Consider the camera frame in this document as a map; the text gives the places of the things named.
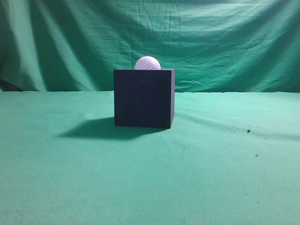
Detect green table cloth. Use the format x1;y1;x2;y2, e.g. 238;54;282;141
0;91;300;225

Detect green cloth backdrop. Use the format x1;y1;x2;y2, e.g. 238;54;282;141
0;0;300;92

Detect dark blue cube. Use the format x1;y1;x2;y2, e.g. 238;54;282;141
113;69;175;129

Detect white dimpled golf ball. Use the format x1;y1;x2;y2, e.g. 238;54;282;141
134;56;161;70

